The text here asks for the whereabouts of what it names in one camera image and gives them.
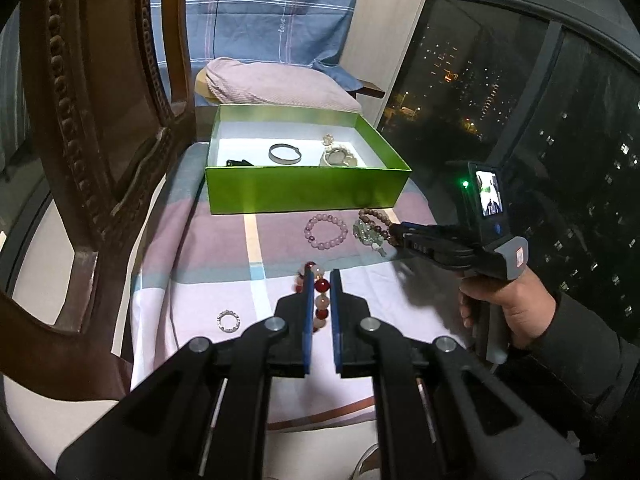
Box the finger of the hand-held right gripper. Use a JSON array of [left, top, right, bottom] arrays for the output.
[[397, 239, 446, 263], [389, 222, 443, 242]]

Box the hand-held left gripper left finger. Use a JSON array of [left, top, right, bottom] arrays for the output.
[[55, 269, 316, 480]]

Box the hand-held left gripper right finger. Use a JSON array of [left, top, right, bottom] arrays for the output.
[[330, 269, 586, 480]]

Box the red and white bead bracelet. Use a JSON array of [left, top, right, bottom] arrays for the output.
[[292, 260, 333, 336]]

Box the brown bead bracelet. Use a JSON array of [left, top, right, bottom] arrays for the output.
[[357, 207, 403, 241]]

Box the green jade bracelet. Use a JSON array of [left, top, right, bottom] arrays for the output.
[[352, 220, 396, 259]]

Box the green cardboard box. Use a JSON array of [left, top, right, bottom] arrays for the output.
[[204, 105, 413, 216]]

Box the grey metal bangle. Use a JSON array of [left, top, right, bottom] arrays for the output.
[[268, 143, 303, 165]]

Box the person's right forearm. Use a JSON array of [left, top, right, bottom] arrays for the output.
[[520, 290, 640, 416]]

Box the person's right hand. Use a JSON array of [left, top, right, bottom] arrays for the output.
[[459, 272, 556, 351]]

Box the pink striped tablecloth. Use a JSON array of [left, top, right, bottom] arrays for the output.
[[130, 140, 481, 431]]

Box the dark glass window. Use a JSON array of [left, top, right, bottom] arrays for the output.
[[375, 0, 640, 361]]

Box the pink pillow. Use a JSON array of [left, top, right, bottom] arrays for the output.
[[195, 57, 363, 113]]

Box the white cabinet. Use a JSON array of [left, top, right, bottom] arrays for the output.
[[340, 0, 431, 131]]

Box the carved wooden chair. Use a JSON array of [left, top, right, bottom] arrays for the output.
[[0, 0, 211, 480]]

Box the blue plaid cloth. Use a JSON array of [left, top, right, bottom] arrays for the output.
[[150, 0, 368, 93]]

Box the white sheer curtain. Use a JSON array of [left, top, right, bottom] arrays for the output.
[[0, 10, 28, 176]]

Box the pink bead bracelet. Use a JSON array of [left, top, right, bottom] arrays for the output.
[[304, 214, 349, 251]]

